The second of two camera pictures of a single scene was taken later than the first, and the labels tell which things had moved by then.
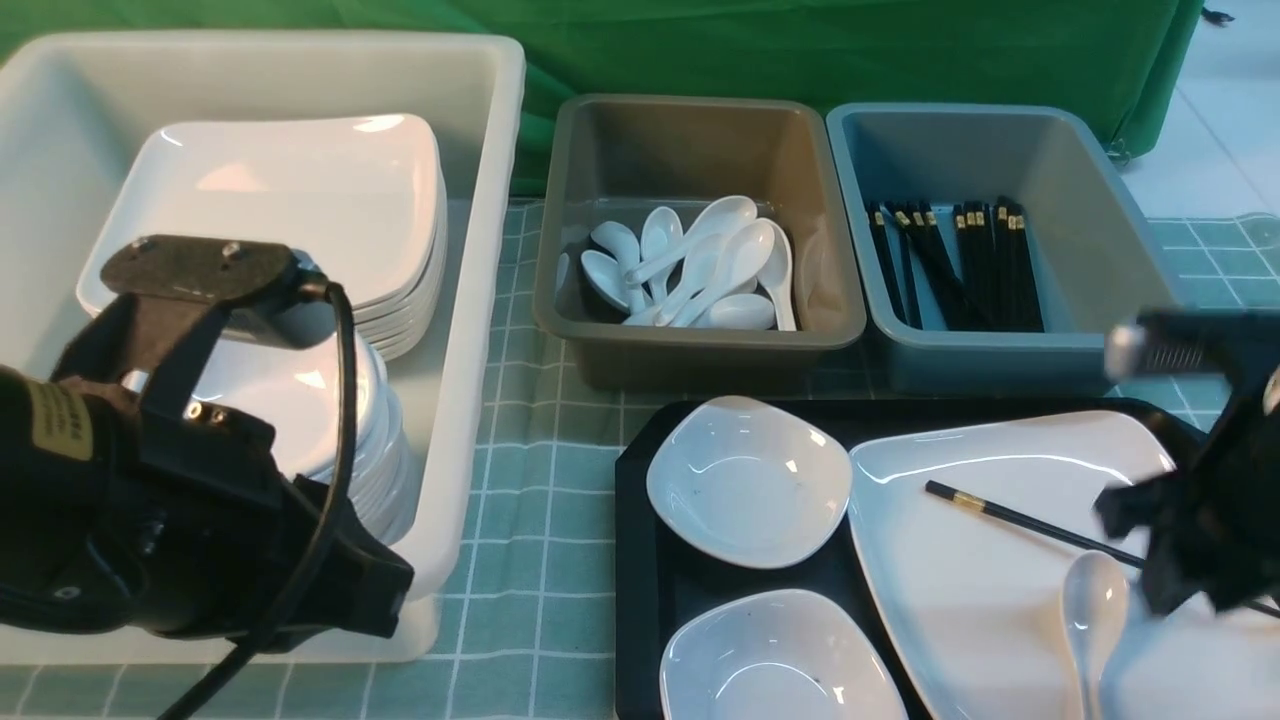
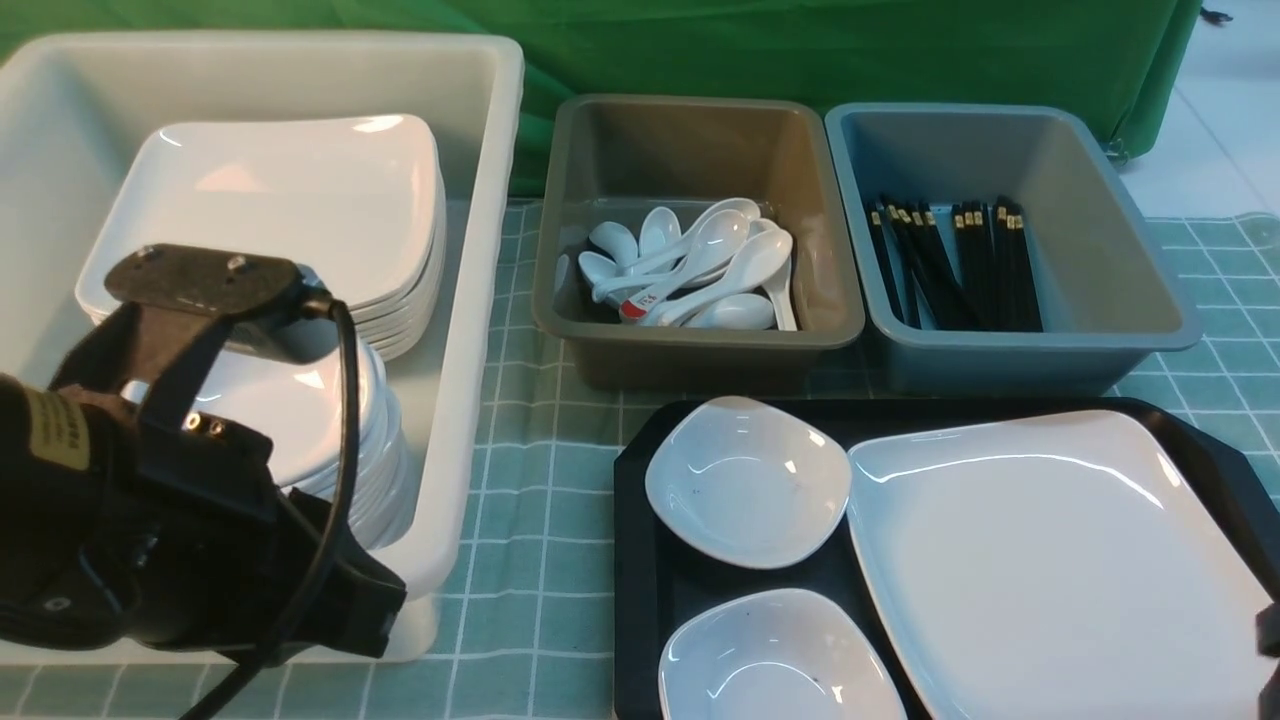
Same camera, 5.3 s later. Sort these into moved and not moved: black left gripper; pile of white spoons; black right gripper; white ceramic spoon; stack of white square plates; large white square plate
Moved: white ceramic spoon; black right gripper
Not moved: stack of white square plates; black left gripper; pile of white spoons; large white square plate
